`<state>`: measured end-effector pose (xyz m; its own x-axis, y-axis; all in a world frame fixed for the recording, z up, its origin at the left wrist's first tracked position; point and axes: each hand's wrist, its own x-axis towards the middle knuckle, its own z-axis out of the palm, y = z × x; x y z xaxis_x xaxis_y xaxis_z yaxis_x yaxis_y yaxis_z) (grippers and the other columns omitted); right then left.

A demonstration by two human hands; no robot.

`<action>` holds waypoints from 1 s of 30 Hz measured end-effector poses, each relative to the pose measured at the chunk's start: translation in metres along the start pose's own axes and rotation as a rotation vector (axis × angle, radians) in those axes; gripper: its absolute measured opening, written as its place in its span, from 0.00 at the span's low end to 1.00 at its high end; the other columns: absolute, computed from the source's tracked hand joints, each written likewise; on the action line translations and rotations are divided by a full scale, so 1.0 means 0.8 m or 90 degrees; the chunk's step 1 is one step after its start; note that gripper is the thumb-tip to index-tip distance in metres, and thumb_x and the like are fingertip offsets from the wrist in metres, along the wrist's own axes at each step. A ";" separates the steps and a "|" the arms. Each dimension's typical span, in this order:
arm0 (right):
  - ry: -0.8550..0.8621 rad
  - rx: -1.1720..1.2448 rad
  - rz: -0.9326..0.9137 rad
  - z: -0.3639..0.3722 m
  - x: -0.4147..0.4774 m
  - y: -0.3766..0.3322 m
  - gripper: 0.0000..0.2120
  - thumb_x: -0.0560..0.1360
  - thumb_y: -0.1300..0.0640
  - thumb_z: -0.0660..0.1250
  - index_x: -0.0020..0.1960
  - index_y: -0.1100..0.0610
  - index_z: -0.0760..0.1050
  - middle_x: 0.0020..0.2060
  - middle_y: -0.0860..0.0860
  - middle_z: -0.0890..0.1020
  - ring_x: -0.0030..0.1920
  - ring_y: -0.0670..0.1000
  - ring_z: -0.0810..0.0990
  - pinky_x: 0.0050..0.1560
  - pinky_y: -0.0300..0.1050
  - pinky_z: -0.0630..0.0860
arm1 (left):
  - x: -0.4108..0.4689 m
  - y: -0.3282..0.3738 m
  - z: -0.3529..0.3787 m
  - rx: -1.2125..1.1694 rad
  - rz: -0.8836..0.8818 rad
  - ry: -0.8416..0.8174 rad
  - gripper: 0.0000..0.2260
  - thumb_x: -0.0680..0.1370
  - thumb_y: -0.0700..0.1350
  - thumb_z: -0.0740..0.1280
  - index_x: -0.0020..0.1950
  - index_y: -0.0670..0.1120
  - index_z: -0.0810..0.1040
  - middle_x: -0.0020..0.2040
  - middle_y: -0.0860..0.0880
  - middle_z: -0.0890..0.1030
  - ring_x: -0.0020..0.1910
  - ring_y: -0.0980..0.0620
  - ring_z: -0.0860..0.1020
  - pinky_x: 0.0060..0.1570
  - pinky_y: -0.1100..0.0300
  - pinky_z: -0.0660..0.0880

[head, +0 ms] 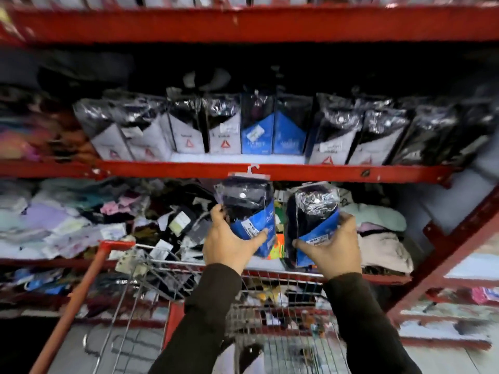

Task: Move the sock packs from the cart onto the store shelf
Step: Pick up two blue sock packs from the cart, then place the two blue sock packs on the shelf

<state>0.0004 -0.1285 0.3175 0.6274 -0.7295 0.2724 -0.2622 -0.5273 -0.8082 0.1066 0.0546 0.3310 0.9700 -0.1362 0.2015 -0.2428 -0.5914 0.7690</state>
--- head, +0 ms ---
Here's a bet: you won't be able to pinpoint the person's right forearm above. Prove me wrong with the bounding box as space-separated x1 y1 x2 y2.
322 272 424 374

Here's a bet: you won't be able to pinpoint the pile of loose tagged garments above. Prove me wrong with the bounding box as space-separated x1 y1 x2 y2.
0 178 219 262

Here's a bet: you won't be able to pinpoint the person's left hand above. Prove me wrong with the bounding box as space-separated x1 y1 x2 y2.
202 204 270 275

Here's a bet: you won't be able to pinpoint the orange and green packet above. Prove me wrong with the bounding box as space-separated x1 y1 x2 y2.
268 233 286 260

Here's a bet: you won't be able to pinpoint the assorted goods in cart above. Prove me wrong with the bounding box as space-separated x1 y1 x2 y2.
238 283 338 349

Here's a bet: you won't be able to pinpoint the row of white label packets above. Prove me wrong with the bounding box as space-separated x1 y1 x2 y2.
73 86 499 166

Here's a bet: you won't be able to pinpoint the heap of colourful garments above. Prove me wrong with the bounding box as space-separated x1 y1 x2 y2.
0 85 96 162

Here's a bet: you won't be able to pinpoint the mint green folded cloth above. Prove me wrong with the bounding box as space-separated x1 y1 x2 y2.
341 202 408 232

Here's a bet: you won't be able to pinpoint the beige folded cloth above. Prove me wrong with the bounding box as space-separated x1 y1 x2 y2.
356 231 414 274

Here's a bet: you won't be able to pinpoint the red metal shelf rack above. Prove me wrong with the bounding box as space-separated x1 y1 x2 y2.
0 0 499 352

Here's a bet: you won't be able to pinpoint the pink packet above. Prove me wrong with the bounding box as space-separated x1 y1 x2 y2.
471 286 499 305

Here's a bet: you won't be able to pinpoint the heap of blue packets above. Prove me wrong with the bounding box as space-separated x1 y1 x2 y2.
0 266 80 308

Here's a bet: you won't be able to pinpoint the person's left forearm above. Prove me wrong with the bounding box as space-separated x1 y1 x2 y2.
148 263 245 374

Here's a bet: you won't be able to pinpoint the red handled wire shopping cart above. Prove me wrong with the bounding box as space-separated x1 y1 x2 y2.
29 240 352 374

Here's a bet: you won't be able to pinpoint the person's right hand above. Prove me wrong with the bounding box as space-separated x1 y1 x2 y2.
292 212 363 281

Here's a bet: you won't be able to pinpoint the blue label sock packet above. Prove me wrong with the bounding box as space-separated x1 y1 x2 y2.
284 184 341 269
214 165 278 258
240 90 276 155
273 94 313 156

